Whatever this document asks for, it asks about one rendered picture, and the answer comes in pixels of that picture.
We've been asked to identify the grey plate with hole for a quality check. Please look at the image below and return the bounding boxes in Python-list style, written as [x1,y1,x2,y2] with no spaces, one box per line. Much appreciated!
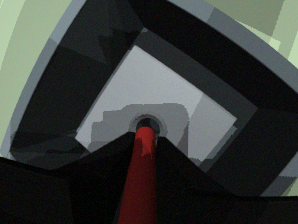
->
[76,45,238,167]

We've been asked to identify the red peg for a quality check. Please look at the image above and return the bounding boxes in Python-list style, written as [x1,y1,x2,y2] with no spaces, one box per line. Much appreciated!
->
[118,127,157,224]

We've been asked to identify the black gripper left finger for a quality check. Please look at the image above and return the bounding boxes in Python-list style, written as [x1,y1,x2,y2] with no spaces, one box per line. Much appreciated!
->
[0,132,136,224]

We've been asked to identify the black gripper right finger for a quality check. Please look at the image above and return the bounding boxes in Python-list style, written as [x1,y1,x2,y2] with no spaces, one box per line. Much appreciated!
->
[156,136,298,224]

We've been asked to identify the dark grey open box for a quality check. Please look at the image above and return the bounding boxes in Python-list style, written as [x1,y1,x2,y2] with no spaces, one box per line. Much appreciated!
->
[0,0,298,197]

